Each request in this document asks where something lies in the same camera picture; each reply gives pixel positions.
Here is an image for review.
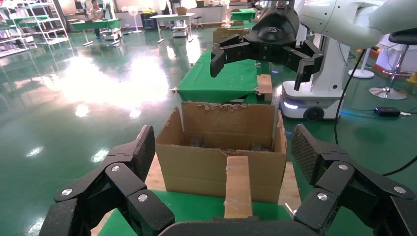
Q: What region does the person in light shirt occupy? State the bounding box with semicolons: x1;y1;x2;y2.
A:
90;0;106;40

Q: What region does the dark blue storage crate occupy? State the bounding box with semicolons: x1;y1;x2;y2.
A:
141;12;158;30

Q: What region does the white pedestal fan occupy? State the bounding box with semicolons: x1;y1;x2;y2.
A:
127;5;143;34

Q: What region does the large open cardboard carton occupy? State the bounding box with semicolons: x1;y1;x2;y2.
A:
155;102;288;205

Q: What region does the white wheeled robot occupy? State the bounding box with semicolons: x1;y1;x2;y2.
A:
279;24;351;122
101;0;123;42

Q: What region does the white long table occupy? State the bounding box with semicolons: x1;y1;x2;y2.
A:
149;13;196;44

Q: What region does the green table cloth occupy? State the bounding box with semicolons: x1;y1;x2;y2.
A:
97;190;292;236
177;49;261;105

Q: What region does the green covered table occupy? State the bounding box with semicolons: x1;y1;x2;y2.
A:
71;19;122;46
230;8;257;22

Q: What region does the white round stand base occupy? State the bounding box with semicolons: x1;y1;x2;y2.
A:
348;49;375;80

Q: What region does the small taped cardboard box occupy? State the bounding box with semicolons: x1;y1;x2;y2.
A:
224;156;253;219

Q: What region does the chrome stool black seat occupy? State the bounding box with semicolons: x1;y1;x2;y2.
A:
369;28;417;101

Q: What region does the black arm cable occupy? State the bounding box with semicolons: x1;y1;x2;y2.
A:
333;49;417;177

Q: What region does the black power adapter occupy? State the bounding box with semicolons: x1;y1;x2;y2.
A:
374;107;401;118

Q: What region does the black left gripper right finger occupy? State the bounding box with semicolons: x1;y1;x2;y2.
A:
291;123;417;236

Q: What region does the white shelving rack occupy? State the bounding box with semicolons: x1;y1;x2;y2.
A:
0;6;33;59
23;0;69;45

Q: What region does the white cabinet red base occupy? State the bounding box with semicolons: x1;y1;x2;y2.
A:
373;34;417;77

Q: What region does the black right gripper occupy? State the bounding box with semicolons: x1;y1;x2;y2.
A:
210;7;325;91

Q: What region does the small white robot base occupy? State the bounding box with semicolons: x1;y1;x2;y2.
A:
172;20;189;37

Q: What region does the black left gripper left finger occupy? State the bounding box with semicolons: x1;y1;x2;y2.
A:
39;125;176;236

